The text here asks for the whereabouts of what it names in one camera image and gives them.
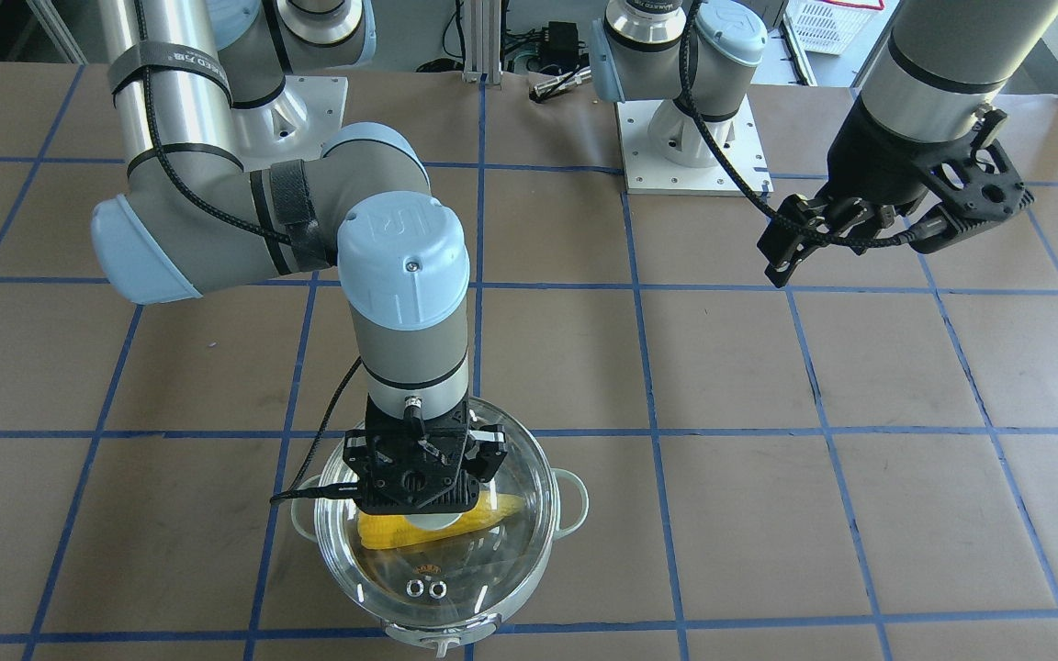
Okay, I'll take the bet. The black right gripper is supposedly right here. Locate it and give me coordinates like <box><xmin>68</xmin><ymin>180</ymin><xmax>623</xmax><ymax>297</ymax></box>
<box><xmin>343</xmin><ymin>394</ymin><xmax>507</xmax><ymax>484</ymax></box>

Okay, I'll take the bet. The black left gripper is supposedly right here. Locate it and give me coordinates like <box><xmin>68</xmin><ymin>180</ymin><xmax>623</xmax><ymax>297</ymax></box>
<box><xmin>759</xmin><ymin>100</ymin><xmax>952</xmax><ymax>288</ymax></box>

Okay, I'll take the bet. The yellow plastic corn cob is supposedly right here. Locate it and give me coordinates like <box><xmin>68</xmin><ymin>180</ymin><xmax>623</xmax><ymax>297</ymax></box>
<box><xmin>357</xmin><ymin>492</ymin><xmax>526</xmax><ymax>551</ymax></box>

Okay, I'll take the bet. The glass pot lid with knob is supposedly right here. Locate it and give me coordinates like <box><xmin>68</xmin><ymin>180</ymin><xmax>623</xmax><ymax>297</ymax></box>
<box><xmin>312</xmin><ymin>398</ymin><xmax>559</xmax><ymax>628</ymax></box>

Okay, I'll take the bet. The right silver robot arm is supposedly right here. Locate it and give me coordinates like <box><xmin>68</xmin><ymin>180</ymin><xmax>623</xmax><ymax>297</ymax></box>
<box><xmin>91</xmin><ymin>1</ymin><xmax>507</xmax><ymax>486</ymax></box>

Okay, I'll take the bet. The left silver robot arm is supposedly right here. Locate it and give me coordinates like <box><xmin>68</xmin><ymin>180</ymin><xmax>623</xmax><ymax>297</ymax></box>
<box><xmin>591</xmin><ymin>1</ymin><xmax>1058</xmax><ymax>287</ymax></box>

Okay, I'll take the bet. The pale green cooking pot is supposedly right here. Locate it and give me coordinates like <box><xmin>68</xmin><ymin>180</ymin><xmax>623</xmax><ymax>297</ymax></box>
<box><xmin>272</xmin><ymin>394</ymin><xmax>591</xmax><ymax>655</ymax></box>

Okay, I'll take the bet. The white plastic basket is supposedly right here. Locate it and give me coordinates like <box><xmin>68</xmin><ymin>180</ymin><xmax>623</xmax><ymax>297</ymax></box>
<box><xmin>786</xmin><ymin>1</ymin><xmax>884</xmax><ymax>55</ymax></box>

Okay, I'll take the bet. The black plug adapter on floor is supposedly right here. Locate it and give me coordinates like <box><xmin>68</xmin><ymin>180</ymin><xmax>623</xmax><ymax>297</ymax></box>
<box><xmin>539</xmin><ymin>21</ymin><xmax>580</xmax><ymax>70</ymax></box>

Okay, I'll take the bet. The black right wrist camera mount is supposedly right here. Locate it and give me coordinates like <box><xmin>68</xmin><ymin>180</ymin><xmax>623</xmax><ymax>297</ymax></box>
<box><xmin>342</xmin><ymin>398</ymin><xmax>501</xmax><ymax>515</ymax></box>

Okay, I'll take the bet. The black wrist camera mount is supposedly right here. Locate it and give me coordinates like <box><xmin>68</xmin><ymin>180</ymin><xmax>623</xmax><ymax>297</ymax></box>
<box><xmin>908</xmin><ymin>106</ymin><xmax>1034</xmax><ymax>254</ymax></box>
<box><xmin>342</xmin><ymin>398</ymin><xmax>501</xmax><ymax>515</ymax></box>

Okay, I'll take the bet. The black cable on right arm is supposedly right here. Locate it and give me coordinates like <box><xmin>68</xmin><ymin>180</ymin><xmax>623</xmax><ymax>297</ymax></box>
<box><xmin>129</xmin><ymin>0</ymin><xmax>365</xmax><ymax>506</ymax></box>

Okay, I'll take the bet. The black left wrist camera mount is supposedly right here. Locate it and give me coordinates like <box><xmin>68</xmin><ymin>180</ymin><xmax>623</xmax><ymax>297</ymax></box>
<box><xmin>908</xmin><ymin>106</ymin><xmax>1034</xmax><ymax>254</ymax></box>

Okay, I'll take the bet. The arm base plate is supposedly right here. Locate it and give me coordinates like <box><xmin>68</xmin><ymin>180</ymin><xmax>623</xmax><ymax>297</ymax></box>
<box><xmin>232</xmin><ymin>75</ymin><xmax>349</xmax><ymax>171</ymax></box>
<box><xmin>616</xmin><ymin>97</ymin><xmax>773</xmax><ymax>196</ymax></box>

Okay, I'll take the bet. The aluminium frame post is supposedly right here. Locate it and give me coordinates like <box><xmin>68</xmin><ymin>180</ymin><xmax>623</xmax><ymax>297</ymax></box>
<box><xmin>459</xmin><ymin>0</ymin><xmax>503</xmax><ymax>86</ymax></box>

